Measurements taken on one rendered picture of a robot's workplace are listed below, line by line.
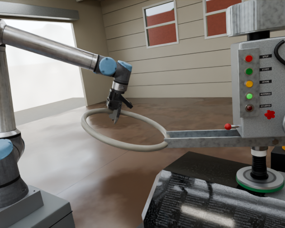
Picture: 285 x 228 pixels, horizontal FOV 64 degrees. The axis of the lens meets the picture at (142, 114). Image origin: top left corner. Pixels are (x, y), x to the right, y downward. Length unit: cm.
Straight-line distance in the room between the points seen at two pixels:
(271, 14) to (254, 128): 46
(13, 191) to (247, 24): 125
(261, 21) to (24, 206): 131
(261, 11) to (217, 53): 671
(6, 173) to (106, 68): 67
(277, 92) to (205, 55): 685
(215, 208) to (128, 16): 866
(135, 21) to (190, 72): 290
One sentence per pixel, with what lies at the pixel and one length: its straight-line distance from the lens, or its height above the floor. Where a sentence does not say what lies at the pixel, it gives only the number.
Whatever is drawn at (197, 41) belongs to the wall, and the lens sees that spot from 799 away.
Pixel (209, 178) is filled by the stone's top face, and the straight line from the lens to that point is 140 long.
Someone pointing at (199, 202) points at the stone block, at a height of 71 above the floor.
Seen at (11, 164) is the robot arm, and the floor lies 111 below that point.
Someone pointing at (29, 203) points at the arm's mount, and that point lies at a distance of 130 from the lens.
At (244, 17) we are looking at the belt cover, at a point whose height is 161.
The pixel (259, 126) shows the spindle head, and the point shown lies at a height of 116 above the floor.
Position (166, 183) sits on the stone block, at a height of 75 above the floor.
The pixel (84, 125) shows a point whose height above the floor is 124.
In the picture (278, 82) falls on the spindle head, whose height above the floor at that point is 134.
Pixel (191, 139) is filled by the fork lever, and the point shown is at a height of 109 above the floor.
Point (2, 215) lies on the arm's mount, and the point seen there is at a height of 92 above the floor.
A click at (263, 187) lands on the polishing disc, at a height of 86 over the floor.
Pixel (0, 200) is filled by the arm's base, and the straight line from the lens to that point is 126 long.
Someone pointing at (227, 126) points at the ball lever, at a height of 116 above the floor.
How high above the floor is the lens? 150
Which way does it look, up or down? 13 degrees down
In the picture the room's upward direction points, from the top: 7 degrees counter-clockwise
